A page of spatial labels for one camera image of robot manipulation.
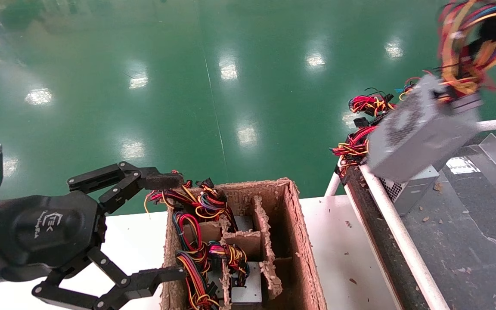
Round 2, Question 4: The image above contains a brown cardboard box with dividers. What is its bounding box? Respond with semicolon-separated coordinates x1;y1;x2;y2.
161;177;328;310

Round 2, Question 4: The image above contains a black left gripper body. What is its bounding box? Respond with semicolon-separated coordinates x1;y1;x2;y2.
0;192;107;282

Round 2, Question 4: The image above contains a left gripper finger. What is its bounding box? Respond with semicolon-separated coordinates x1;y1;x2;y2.
32;246;187;310
67;161;184;215

